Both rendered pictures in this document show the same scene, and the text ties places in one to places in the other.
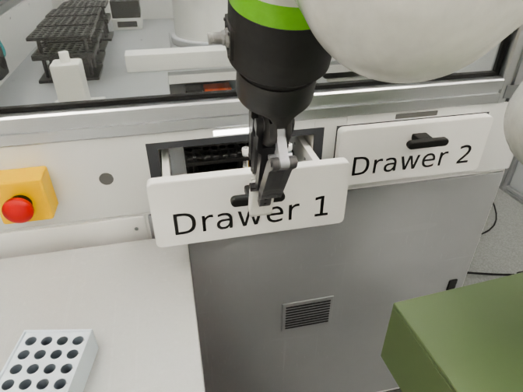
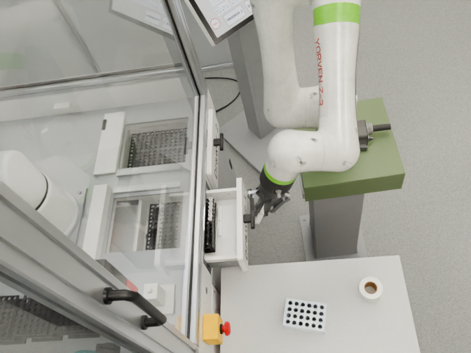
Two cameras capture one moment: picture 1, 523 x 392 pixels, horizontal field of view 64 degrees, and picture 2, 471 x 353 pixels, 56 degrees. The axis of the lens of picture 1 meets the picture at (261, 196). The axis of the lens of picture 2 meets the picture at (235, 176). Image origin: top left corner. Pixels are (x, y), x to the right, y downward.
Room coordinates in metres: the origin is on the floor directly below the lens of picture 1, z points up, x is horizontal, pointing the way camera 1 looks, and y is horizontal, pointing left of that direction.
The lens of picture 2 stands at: (0.18, 0.60, 2.17)
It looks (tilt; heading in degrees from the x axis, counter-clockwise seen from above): 57 degrees down; 297
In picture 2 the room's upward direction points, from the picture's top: 18 degrees counter-clockwise
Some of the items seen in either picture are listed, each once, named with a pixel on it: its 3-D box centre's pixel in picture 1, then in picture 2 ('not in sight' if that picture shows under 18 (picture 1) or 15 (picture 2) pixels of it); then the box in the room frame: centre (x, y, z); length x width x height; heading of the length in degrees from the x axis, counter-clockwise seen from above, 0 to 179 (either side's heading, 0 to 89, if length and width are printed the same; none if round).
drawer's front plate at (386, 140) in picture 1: (412, 149); (212, 148); (0.68, -0.27, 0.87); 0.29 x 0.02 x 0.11; 102
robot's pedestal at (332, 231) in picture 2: not in sight; (333, 204); (0.25, -0.35, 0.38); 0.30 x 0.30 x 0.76; 15
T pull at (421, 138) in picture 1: (423, 140); (218, 142); (0.65, -0.28, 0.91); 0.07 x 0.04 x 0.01; 102
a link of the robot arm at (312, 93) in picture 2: not in sight; (331, 113); (0.26, -0.35, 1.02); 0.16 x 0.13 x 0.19; 6
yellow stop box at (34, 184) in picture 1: (24, 196); (214, 329); (0.52, 0.35, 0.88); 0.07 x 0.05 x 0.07; 102
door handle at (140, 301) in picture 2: not in sight; (140, 309); (0.50, 0.45, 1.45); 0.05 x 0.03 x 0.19; 12
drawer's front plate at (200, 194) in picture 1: (252, 202); (242, 223); (0.51, 0.01, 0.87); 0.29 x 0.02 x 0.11; 102
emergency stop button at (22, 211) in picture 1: (19, 208); (225, 328); (0.49, 0.35, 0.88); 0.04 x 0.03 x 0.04; 102
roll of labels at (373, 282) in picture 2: not in sight; (370, 289); (0.10, 0.14, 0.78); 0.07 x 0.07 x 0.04
